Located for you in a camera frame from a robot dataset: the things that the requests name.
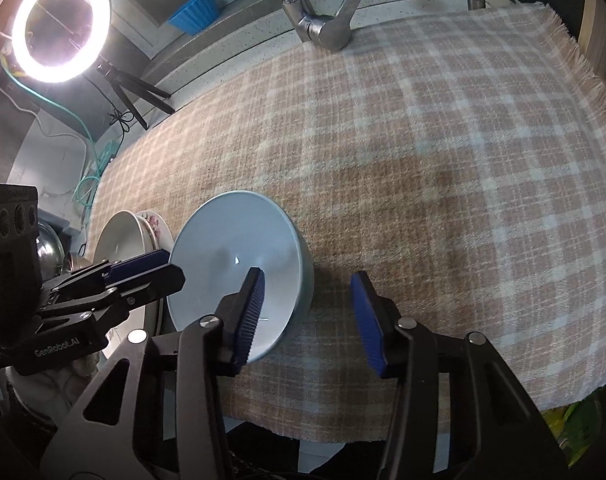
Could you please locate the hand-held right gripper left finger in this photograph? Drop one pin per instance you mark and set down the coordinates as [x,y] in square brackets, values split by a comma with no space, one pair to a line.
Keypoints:
[250,317]

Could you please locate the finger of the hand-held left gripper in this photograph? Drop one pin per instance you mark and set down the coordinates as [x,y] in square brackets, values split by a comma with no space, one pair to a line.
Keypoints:
[153,280]
[138,262]

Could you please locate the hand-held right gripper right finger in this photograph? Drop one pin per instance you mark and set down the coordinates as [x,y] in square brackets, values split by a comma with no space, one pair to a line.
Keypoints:
[368,330]

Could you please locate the plain white plate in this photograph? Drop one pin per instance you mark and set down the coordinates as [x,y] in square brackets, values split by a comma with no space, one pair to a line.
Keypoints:
[118,235]

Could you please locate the floral ceramic plate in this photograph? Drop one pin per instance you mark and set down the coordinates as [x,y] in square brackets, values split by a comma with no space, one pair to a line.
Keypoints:
[156,230]

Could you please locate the pale blue ceramic bowl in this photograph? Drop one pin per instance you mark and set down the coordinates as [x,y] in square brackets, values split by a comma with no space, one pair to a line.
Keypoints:
[223,240]

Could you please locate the large stainless steel bowl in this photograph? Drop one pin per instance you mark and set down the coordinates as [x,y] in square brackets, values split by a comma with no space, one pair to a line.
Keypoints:
[50,250]

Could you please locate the beige checked cloth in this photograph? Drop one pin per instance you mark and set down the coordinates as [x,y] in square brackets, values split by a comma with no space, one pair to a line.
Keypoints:
[408,160]

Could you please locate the black tripod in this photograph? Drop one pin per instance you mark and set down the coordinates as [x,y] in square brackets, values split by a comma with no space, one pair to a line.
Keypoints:
[114,76]

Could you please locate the green plastic bag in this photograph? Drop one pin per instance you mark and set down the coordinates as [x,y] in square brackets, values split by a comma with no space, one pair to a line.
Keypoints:
[578,420]

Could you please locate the steel kitchen faucet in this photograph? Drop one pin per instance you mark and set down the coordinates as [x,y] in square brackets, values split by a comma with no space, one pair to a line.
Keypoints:
[323,30]

